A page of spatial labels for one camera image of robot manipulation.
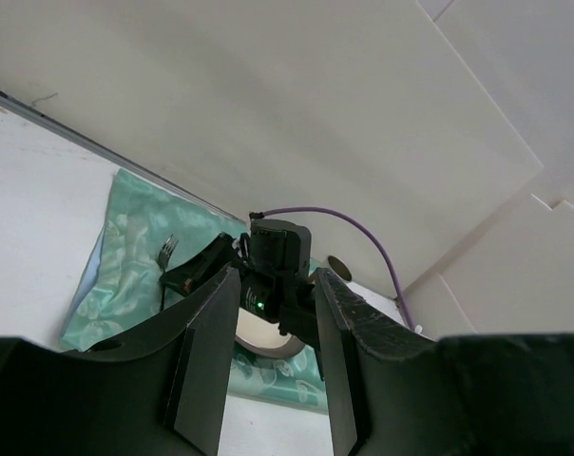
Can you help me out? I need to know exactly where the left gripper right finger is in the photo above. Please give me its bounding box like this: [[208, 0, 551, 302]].
[[315, 269, 574, 455]]

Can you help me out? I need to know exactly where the stainless steel plate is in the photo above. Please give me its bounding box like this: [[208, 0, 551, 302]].
[[235, 308, 305, 359]]

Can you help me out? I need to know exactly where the dark metal fork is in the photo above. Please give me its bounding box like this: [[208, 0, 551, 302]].
[[157, 234, 179, 312]]

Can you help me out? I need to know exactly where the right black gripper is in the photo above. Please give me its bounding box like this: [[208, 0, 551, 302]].
[[161, 218, 318, 349]]

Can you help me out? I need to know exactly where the green patterned cloth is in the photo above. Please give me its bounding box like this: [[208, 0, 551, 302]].
[[59, 170, 328, 413]]

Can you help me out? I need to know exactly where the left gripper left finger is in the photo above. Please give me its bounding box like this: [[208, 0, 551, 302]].
[[0, 267, 240, 455]]

